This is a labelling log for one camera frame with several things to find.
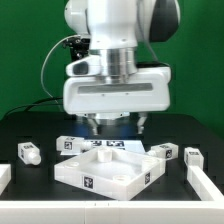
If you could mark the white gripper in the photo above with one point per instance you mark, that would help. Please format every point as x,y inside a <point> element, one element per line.
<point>147,90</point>

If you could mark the white square tabletop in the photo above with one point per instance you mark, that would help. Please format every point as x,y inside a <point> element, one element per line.
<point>111,172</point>

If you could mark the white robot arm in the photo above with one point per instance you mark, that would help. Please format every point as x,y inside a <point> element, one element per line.
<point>105,81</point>

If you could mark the paper sheet with markers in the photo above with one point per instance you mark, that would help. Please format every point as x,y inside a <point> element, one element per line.
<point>128,145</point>

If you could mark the white U-shaped fence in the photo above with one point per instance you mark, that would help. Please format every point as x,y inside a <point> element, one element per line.
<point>113,212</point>

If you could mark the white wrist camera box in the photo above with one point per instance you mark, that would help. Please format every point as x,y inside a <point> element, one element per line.
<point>90,65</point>

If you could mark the black camera on stand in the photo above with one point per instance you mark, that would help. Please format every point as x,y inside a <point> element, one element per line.
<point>79,46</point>

